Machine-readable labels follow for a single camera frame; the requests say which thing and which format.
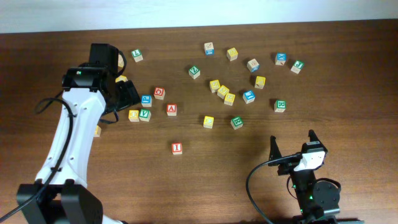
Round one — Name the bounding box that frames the yellow O letter block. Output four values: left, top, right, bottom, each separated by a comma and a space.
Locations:
128, 110, 140, 122

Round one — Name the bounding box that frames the yellow E letter block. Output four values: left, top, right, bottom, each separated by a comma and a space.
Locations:
224, 93, 236, 106

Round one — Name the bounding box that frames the blue P letter block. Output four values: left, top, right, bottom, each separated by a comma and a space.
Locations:
141, 95, 152, 108

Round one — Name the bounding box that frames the yellow M letter block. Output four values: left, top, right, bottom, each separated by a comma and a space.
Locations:
217, 85, 229, 99

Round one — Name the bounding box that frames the green Z letter block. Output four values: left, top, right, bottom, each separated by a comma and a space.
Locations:
188, 66, 201, 79

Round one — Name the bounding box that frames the yellow D letter block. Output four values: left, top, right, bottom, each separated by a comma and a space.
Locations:
94, 126, 101, 138

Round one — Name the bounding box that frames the green R block right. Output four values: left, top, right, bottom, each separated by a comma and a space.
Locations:
274, 100, 287, 113

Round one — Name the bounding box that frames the yellow C letter block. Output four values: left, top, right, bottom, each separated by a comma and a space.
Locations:
203, 116, 214, 129

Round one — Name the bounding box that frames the red Q letter block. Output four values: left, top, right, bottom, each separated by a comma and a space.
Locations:
154, 87, 165, 100

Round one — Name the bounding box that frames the wood block blue D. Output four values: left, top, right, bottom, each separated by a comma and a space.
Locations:
247, 59, 260, 73

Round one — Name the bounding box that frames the red A letter block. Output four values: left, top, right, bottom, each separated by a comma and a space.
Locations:
166, 103, 177, 116

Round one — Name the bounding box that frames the yellow S letter block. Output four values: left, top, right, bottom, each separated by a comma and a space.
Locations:
210, 80, 221, 93

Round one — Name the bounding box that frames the blue I letter block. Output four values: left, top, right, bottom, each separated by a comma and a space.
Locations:
243, 90, 256, 104

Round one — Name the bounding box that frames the red I letter block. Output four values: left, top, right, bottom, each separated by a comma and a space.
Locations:
172, 142, 183, 155

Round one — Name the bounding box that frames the green V letter block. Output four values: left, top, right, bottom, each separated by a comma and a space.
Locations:
139, 109, 151, 122

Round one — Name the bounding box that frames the green R letter block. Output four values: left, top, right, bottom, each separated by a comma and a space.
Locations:
231, 116, 244, 130

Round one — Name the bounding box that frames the blue K letter block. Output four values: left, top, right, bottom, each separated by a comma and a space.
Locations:
275, 52, 287, 65

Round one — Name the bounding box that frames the yellow G letter block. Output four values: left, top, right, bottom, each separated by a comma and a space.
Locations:
115, 75, 128, 83

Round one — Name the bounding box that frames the yellow block right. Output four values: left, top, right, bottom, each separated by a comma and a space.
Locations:
254, 76, 266, 89

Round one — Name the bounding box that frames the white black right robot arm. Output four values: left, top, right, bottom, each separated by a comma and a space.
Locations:
269, 129, 363, 223

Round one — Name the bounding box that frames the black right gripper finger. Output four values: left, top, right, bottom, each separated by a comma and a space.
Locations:
307, 129, 323, 146
269, 136, 282, 161

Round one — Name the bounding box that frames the blue sided wood block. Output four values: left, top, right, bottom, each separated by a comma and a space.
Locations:
204, 42, 215, 55

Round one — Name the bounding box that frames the yellow block top centre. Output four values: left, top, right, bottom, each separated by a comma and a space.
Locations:
226, 47, 238, 61

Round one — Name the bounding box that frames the green J letter block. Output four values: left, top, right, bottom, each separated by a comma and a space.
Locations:
290, 60, 305, 74

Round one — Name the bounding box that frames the plain wood yellow block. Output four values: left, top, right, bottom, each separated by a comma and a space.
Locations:
118, 54, 124, 67

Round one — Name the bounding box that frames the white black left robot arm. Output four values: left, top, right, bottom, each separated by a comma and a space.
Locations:
16, 43, 141, 223

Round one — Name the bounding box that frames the green L letter block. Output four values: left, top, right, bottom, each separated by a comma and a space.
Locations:
131, 49, 143, 62

